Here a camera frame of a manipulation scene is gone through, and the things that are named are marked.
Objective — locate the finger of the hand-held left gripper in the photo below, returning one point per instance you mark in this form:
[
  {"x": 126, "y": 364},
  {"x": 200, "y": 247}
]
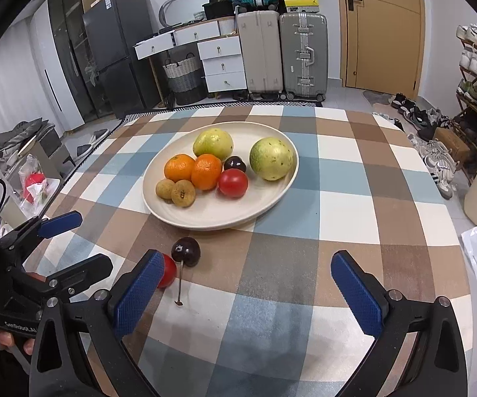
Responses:
[
  {"x": 81, "y": 271},
  {"x": 60, "y": 222}
]

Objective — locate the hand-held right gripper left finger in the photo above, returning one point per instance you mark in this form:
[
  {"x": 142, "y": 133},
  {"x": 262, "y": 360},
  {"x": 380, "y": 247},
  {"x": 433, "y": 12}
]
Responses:
[{"x": 137, "y": 293}]

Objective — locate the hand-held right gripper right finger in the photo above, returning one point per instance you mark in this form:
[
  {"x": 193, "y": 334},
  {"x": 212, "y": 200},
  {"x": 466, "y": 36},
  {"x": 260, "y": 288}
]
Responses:
[{"x": 356, "y": 297}]

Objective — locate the red cherry tomato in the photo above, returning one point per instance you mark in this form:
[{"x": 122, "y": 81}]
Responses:
[
  {"x": 167, "y": 271},
  {"x": 233, "y": 182}
]

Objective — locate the dark cherry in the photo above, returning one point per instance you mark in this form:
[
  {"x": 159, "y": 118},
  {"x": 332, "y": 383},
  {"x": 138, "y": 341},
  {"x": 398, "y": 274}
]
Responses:
[{"x": 186, "y": 251}]

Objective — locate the brown longan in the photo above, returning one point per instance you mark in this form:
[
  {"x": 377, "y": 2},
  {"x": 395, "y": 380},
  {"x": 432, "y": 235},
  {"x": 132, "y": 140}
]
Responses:
[
  {"x": 183, "y": 193},
  {"x": 164, "y": 189}
]

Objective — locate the cream round plate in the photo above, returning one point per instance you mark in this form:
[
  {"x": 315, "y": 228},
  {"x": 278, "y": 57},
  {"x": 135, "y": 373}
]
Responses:
[{"x": 222, "y": 213}]

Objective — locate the orange tangerine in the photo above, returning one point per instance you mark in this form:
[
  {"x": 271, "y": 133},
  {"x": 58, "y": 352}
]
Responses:
[
  {"x": 206, "y": 171},
  {"x": 179, "y": 167}
]

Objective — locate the dark plum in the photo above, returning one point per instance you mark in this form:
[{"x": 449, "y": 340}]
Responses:
[{"x": 235, "y": 163}]

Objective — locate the person's left hand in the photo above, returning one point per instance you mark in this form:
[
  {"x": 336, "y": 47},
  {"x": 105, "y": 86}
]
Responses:
[{"x": 19, "y": 345}]

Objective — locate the clear plastic bag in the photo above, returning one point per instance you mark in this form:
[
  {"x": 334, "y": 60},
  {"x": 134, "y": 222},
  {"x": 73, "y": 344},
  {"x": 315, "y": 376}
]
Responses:
[{"x": 50, "y": 190}]

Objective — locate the grey slipper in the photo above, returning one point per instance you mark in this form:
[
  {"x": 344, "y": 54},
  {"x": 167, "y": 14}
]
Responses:
[
  {"x": 98, "y": 133},
  {"x": 83, "y": 149}
]

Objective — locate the checked tablecloth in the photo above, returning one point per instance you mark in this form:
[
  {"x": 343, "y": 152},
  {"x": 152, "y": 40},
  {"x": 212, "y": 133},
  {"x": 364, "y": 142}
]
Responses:
[{"x": 325, "y": 215}]

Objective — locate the grey jacket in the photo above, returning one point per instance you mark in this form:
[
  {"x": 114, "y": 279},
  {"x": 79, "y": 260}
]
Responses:
[{"x": 19, "y": 134}]

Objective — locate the scattered sneakers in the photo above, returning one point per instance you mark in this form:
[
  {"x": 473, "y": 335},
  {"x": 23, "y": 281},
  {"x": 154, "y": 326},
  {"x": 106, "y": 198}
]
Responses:
[{"x": 428, "y": 149}]

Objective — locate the glass door wardrobe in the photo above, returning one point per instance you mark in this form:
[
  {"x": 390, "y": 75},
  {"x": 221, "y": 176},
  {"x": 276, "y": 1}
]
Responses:
[{"x": 67, "y": 49}]

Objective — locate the dark grey fridge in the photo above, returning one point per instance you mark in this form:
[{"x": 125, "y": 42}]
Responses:
[{"x": 114, "y": 49}]

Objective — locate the small cardboard box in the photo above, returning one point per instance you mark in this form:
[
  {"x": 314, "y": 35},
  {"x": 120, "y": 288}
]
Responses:
[{"x": 451, "y": 142}]

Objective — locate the woven laundry basket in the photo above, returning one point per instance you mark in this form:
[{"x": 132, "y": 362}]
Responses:
[{"x": 184, "y": 80}]

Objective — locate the grey door mat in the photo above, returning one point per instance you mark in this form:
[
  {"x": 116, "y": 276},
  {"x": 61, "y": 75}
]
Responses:
[{"x": 376, "y": 97}]

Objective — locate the white desk with drawers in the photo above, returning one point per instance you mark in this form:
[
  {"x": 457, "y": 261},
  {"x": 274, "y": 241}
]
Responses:
[{"x": 180, "y": 35}]

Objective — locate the white drawer cabinet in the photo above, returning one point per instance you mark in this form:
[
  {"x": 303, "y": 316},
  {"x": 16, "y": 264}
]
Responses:
[{"x": 224, "y": 66}]

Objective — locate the striped small basket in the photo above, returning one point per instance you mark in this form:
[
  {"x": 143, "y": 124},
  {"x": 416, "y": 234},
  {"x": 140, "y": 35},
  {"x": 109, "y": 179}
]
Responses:
[{"x": 199, "y": 15}]

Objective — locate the grey suitcase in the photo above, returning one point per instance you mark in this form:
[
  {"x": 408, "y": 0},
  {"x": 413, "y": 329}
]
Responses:
[{"x": 304, "y": 53}]

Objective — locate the beige suitcase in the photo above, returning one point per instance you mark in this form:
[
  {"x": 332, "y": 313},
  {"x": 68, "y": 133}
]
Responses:
[{"x": 260, "y": 49}]

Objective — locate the black storage box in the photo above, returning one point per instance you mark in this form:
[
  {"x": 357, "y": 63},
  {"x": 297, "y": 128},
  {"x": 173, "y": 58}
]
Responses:
[{"x": 219, "y": 9}]

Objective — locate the wooden door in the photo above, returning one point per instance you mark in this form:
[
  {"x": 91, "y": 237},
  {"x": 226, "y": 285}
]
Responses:
[{"x": 381, "y": 29}]

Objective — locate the grey curved metal frame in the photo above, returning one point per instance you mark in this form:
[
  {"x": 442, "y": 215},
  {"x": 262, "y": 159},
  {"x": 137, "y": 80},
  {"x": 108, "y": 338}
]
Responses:
[{"x": 172, "y": 2}]

